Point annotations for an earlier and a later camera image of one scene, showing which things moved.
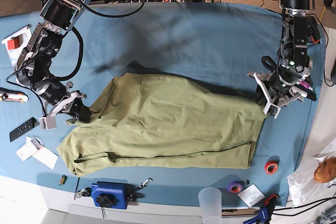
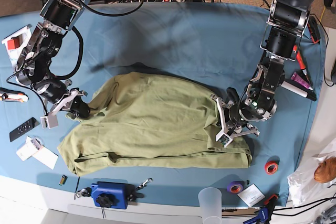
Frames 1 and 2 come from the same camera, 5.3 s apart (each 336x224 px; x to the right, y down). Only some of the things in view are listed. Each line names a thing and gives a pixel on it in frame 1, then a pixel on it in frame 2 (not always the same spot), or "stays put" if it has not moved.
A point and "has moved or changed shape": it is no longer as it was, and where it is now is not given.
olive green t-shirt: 147,119 has moved or changed shape
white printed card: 251,195 stays put
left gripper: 56,98 stays put
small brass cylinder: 63,180 stays put
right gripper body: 274,89 to 233,119
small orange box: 13,44 stays put
